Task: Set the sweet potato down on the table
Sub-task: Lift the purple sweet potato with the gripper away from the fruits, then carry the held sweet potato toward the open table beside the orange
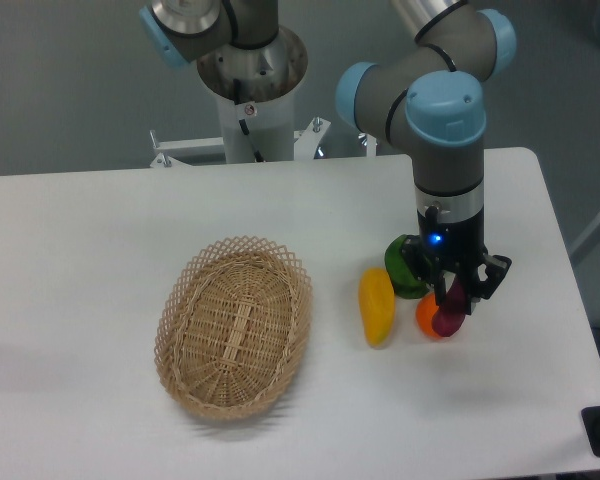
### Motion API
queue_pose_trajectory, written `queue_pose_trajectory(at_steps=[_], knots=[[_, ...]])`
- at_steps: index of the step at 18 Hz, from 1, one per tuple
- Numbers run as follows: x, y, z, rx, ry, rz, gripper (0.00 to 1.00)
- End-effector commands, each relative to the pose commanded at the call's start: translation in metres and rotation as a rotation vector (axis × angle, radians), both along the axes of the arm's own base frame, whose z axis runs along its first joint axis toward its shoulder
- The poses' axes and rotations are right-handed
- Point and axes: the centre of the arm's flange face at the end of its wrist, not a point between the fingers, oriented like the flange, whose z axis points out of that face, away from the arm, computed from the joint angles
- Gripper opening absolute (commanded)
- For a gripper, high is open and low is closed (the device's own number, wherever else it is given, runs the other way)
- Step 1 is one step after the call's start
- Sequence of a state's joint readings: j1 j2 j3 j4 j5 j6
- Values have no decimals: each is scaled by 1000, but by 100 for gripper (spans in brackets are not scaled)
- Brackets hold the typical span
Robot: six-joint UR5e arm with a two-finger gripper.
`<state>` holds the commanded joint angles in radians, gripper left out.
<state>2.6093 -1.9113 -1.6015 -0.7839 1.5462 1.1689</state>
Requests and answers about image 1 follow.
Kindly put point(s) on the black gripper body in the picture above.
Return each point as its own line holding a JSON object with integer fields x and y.
{"x": 460, "y": 245}

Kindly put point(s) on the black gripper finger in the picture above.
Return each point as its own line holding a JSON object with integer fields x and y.
{"x": 425, "y": 266}
{"x": 485, "y": 279}

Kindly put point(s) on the purple sweet potato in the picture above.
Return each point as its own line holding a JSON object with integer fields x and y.
{"x": 451, "y": 313}

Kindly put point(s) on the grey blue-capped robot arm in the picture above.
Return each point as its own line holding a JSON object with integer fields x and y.
{"x": 429, "y": 106}

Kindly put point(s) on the green pepper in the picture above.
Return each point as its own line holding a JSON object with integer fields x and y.
{"x": 404, "y": 283}

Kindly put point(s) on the yellow mango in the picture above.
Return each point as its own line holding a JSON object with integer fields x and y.
{"x": 376, "y": 301}

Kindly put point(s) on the orange fruit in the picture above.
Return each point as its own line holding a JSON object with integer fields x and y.
{"x": 424, "y": 313}

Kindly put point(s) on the oval wicker basket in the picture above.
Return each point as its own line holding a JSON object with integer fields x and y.
{"x": 234, "y": 329}

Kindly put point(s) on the white metal base frame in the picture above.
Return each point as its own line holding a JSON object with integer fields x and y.
{"x": 306, "y": 144}

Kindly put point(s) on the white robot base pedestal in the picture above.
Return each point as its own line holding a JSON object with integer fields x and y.
{"x": 255, "y": 89}

